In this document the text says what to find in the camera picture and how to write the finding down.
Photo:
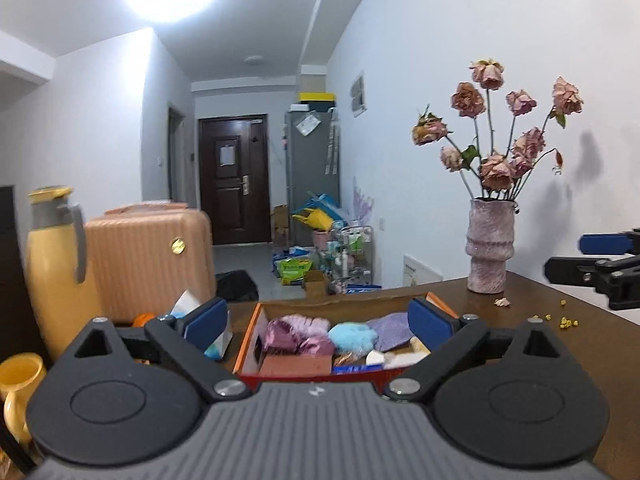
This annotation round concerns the blue white tissue pack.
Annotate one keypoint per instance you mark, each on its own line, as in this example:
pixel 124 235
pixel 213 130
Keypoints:
pixel 357 368

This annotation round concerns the blue wet wipes pack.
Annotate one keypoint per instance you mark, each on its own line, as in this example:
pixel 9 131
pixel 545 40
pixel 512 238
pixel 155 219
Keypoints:
pixel 187 304

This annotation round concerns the blue bag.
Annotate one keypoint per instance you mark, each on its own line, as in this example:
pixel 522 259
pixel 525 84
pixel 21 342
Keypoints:
pixel 325 202

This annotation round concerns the orange fruit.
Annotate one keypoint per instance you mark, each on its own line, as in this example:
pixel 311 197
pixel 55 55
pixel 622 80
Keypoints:
pixel 145 319

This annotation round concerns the black cloth bag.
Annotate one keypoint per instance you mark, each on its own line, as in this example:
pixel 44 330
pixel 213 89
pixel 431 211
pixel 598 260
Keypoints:
pixel 237 286

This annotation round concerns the light blue fluffy ball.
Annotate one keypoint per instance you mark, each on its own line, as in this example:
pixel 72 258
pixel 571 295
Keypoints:
pixel 350 337

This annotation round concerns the fallen dried petal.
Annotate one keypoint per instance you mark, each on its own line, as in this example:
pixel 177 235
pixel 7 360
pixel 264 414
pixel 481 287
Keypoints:
pixel 501 302

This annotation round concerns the yellow plastic bag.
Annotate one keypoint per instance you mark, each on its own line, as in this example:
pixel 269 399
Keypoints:
pixel 315 220

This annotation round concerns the white flat board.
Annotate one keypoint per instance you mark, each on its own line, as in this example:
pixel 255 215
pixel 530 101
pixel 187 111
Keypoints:
pixel 422 272

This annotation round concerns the purple fuzzy towel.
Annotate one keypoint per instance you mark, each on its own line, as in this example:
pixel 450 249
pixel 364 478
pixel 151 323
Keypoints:
pixel 305 322

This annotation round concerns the purple satin scrunchie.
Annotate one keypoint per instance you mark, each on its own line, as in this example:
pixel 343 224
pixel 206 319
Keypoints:
pixel 300 345

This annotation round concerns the dark side door frame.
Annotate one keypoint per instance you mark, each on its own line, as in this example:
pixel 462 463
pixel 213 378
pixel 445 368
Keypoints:
pixel 175 160

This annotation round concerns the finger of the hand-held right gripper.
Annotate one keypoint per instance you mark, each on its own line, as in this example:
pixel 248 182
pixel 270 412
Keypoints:
pixel 607 244
pixel 570 270

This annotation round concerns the tall brown cardboard box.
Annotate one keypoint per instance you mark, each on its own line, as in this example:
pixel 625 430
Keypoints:
pixel 280 225

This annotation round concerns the pink pot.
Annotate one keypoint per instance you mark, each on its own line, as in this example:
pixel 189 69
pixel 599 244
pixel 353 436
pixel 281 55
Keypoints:
pixel 321 239

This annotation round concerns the dried pink roses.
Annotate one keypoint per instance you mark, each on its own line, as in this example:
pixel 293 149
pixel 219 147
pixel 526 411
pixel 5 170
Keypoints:
pixel 495 170

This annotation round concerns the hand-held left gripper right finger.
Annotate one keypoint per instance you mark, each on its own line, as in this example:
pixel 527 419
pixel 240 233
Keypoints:
pixel 430 325

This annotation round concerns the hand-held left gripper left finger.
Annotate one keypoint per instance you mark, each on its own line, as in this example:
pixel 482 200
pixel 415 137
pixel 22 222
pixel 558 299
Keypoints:
pixel 207 327

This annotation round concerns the small hallway ceiling light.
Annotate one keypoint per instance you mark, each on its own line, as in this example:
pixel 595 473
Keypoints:
pixel 254 60

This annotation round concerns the small open cardboard box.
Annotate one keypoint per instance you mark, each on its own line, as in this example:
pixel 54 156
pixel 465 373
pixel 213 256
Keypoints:
pixel 316 287

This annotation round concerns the red orange cardboard box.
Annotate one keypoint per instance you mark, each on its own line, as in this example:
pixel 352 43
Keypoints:
pixel 247 345

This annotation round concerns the yellow mug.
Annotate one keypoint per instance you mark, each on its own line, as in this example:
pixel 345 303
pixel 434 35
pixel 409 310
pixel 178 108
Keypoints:
pixel 20 375

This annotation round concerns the white plush toy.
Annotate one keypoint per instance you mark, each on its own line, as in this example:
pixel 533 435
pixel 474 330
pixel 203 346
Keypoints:
pixel 405 360

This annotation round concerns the dark brown entrance door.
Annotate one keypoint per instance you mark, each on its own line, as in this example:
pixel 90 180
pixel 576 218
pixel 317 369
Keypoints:
pixel 232 200

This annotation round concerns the green yellow bag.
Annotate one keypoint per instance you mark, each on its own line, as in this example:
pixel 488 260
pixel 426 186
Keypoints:
pixel 294 271

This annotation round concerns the pink textured vase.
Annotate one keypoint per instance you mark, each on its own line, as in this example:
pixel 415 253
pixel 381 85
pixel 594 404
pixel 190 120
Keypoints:
pixel 490 250

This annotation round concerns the yellow thermos jug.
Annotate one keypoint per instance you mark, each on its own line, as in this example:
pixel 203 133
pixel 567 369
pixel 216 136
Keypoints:
pixel 55 270

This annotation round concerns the peach ribbed suitcase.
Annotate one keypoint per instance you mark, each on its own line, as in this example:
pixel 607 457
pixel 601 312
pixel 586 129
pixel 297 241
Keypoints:
pixel 145 260

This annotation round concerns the scattered yellow flower crumbs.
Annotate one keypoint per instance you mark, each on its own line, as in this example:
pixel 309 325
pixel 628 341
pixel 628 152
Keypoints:
pixel 565 321

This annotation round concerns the grey refrigerator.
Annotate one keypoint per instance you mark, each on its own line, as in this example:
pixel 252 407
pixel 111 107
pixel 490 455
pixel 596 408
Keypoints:
pixel 310 175

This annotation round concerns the yellow box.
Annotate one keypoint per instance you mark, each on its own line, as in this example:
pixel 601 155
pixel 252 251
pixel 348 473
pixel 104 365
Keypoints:
pixel 317 96

